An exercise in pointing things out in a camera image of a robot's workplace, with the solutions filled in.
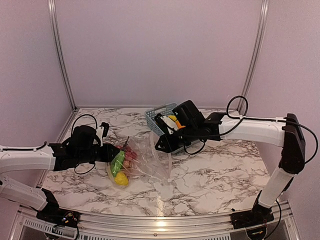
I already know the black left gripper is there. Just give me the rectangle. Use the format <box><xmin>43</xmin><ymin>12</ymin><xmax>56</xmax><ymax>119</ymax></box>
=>
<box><xmin>76</xmin><ymin>142</ymin><xmax>120</xmax><ymax>164</ymax></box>

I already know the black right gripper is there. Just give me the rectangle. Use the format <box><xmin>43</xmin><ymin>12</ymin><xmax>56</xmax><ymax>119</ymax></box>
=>
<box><xmin>155</xmin><ymin>122</ymin><xmax>199</xmax><ymax>153</ymax></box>

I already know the green fake bitter gourd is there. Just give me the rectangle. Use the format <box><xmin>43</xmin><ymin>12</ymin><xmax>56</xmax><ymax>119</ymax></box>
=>
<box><xmin>110</xmin><ymin>150</ymin><xmax>125</xmax><ymax>178</ymax></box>

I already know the red fake grape bunch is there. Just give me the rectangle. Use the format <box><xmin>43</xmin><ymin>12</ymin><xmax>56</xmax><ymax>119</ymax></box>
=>
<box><xmin>122</xmin><ymin>146</ymin><xmax>138</xmax><ymax>169</ymax></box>

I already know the clear zip top bag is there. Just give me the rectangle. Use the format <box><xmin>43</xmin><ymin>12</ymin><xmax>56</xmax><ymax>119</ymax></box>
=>
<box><xmin>105</xmin><ymin>132</ymin><xmax>172</xmax><ymax>188</ymax></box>

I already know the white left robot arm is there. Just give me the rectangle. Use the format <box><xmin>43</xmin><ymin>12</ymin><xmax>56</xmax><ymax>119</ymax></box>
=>
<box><xmin>0</xmin><ymin>122</ymin><xmax>120</xmax><ymax>226</ymax></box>

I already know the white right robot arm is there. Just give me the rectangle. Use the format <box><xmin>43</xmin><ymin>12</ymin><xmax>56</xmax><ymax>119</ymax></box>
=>
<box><xmin>154</xmin><ymin>100</ymin><xmax>306</xmax><ymax>224</ymax></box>

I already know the small yellow fake corn cob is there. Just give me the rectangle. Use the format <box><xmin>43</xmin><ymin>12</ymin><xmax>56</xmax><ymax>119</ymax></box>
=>
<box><xmin>114</xmin><ymin>172</ymin><xmax>129</xmax><ymax>186</ymax></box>

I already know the light blue perforated plastic basket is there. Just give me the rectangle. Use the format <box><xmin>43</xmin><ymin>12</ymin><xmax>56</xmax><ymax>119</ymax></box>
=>
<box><xmin>145</xmin><ymin>103</ymin><xmax>200</xmax><ymax>154</ymax></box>

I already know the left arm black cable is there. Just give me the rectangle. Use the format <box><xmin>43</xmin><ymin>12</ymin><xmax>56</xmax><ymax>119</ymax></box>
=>
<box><xmin>0</xmin><ymin>114</ymin><xmax>103</xmax><ymax>175</ymax></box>

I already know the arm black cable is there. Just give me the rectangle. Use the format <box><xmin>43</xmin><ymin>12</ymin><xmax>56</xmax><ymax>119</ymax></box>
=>
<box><xmin>0</xmin><ymin>114</ymin><xmax>103</xmax><ymax>175</ymax></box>
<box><xmin>183</xmin><ymin>95</ymin><xmax>317</xmax><ymax>165</ymax></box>

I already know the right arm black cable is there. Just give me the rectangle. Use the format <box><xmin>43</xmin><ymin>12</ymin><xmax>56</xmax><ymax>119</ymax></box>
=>
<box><xmin>183</xmin><ymin>95</ymin><xmax>317</xmax><ymax>165</ymax></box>

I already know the aluminium front rail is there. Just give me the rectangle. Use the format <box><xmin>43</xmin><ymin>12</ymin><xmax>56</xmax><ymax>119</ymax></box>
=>
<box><xmin>5</xmin><ymin>201</ymin><xmax>302</xmax><ymax>240</ymax></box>

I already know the left aluminium corner post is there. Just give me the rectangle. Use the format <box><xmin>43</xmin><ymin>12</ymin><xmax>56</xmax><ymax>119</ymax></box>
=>
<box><xmin>48</xmin><ymin>0</ymin><xmax>77</xmax><ymax>111</ymax></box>

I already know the aluminium corner post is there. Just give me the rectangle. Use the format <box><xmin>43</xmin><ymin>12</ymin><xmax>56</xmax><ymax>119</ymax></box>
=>
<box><xmin>48</xmin><ymin>0</ymin><xmax>77</xmax><ymax>111</ymax></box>
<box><xmin>241</xmin><ymin>0</ymin><xmax>270</xmax><ymax>99</ymax></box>

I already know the right aluminium corner post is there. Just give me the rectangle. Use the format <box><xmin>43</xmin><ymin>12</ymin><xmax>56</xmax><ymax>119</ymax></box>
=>
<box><xmin>241</xmin><ymin>0</ymin><xmax>270</xmax><ymax>99</ymax></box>

